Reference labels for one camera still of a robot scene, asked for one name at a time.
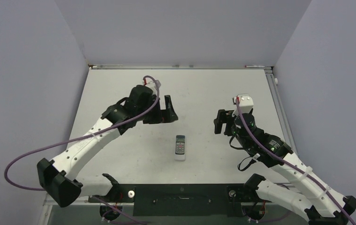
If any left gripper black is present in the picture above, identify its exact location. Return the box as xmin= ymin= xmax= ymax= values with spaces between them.
xmin=136 ymin=96 xmax=177 ymax=124

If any white remote control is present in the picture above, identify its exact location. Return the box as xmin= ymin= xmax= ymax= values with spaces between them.
xmin=174 ymin=135 xmax=186 ymax=161

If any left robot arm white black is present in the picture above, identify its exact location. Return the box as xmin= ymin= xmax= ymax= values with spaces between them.
xmin=37 ymin=83 xmax=178 ymax=207

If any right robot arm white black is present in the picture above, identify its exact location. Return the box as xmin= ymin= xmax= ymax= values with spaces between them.
xmin=213 ymin=109 xmax=356 ymax=225

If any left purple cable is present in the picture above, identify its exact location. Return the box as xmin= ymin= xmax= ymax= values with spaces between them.
xmin=4 ymin=75 xmax=161 ymax=225

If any purple cable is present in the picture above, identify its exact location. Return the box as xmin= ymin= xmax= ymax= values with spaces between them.
xmin=235 ymin=97 xmax=356 ymax=225
xmin=4 ymin=75 xmax=161 ymax=225

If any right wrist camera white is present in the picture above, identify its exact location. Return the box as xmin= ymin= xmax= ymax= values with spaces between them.
xmin=232 ymin=93 xmax=254 ymax=113

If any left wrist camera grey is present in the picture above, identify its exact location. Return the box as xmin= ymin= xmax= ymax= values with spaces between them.
xmin=143 ymin=78 xmax=161 ymax=95

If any aluminium frame rail right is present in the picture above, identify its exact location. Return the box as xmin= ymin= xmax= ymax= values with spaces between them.
xmin=264 ymin=69 xmax=300 ymax=155

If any aluminium frame rail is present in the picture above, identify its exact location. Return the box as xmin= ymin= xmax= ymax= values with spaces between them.
xmin=264 ymin=69 xmax=300 ymax=155
xmin=89 ymin=64 xmax=273 ymax=70

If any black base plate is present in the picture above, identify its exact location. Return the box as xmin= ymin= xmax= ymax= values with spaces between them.
xmin=100 ymin=183 xmax=263 ymax=217

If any aluminium frame rail back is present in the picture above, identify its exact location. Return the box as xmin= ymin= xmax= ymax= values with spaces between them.
xmin=89 ymin=64 xmax=273 ymax=70

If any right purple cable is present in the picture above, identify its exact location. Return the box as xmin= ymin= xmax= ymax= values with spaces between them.
xmin=235 ymin=97 xmax=356 ymax=225

